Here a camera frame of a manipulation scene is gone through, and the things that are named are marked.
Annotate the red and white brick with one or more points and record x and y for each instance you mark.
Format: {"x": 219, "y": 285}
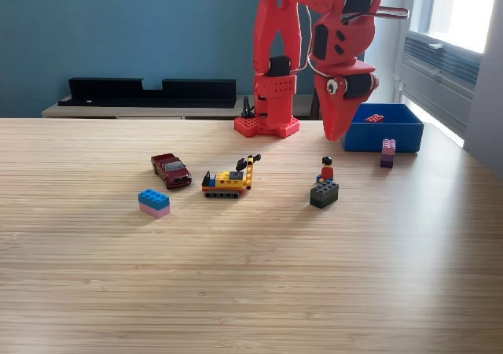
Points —
{"x": 374, "y": 118}

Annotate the purple and pink brick stack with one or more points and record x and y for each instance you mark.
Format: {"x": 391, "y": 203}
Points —
{"x": 388, "y": 153}

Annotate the dark grey brick stack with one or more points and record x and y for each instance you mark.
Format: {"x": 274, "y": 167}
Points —
{"x": 324, "y": 196}

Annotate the blue plastic bin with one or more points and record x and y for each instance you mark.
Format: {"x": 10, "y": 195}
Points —
{"x": 393, "y": 137}

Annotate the dark wooden chair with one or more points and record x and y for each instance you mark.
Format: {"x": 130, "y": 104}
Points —
{"x": 314, "y": 111}

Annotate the grey window vent unit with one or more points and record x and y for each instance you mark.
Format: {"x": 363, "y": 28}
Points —
{"x": 440, "y": 78}

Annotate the toy figure red shirt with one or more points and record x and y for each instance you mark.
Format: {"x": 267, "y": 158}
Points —
{"x": 327, "y": 172}

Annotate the yellow toy digger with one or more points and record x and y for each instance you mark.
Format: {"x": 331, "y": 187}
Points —
{"x": 224, "y": 181}

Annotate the dark red toy car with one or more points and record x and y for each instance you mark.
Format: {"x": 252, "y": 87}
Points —
{"x": 173, "y": 173}

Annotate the blue and pink brick stack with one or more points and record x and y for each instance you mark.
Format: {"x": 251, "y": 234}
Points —
{"x": 155, "y": 204}

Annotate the pale wooden sideboard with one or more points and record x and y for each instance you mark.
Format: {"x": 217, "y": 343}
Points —
{"x": 118, "y": 112}

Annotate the bright window with frame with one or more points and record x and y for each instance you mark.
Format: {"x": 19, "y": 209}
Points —
{"x": 463, "y": 8}

